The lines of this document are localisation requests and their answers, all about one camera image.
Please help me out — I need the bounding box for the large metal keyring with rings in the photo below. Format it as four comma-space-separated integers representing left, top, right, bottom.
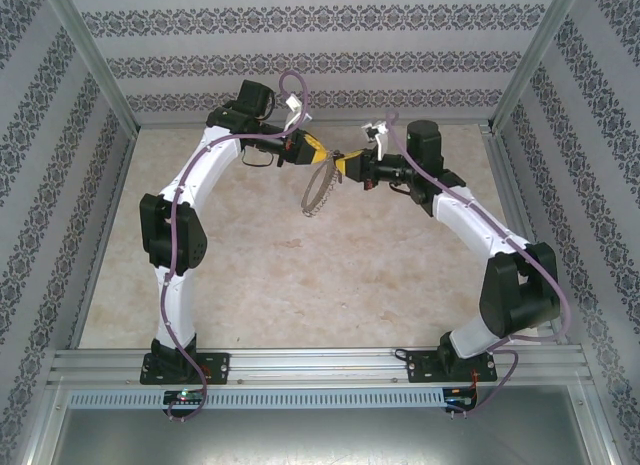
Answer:
299, 152, 342, 219

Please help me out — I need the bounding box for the right small circuit board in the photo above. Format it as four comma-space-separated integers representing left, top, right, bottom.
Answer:
444, 387, 479, 409

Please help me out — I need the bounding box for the small circuit board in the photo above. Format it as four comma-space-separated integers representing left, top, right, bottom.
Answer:
444, 387, 479, 409
163, 389, 206, 405

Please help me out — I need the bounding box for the grey metal sheet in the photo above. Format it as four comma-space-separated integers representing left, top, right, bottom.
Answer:
49, 407, 591, 465

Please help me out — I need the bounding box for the left small circuit board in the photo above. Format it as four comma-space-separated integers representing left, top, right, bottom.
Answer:
163, 389, 206, 405

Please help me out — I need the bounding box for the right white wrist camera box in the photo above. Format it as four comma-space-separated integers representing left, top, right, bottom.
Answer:
360, 119, 391, 159

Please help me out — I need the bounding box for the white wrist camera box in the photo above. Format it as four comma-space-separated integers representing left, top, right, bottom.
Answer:
360, 119, 391, 159
283, 93, 312, 134

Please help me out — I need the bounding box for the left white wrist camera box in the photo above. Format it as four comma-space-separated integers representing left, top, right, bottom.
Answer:
283, 93, 312, 134

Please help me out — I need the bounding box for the aluminium back rail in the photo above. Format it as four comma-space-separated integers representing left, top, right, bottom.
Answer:
134, 117, 496, 129

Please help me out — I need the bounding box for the right aluminium side rail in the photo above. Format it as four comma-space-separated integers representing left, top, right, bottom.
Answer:
482, 124, 569, 344

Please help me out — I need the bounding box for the aluminium side rail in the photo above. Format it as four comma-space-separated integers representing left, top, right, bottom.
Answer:
69, 129, 139, 349
482, 124, 569, 344

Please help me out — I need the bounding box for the right aluminium frame post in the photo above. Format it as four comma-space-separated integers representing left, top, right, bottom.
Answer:
487, 0, 586, 134

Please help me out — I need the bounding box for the aluminium frame post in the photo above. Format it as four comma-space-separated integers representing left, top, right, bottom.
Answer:
487, 0, 586, 134
42, 0, 141, 131

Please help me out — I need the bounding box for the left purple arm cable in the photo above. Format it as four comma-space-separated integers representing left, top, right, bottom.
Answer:
157, 70, 310, 424

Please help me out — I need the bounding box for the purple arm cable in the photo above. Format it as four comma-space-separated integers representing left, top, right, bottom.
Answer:
384, 110, 572, 421
157, 70, 310, 424

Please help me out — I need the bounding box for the left aluminium frame post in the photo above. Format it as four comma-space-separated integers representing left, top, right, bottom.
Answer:
42, 0, 141, 131

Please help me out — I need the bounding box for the left aluminium side rail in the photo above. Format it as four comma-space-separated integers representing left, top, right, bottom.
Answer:
69, 129, 139, 349

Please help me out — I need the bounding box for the aluminium mounting rail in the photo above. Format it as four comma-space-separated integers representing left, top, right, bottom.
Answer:
47, 347, 589, 386

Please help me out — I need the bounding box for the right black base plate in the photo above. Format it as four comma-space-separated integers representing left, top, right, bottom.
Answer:
404, 348, 499, 385

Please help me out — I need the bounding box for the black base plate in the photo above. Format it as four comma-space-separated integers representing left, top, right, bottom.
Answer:
138, 351, 232, 386
404, 348, 499, 385

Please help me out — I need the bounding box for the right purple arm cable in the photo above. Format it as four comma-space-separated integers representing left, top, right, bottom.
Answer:
384, 110, 572, 421

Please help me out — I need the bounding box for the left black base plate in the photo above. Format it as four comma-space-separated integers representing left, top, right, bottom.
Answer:
138, 351, 232, 386

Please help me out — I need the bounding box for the slotted grey cable duct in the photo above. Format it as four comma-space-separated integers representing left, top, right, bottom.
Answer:
66, 387, 446, 409

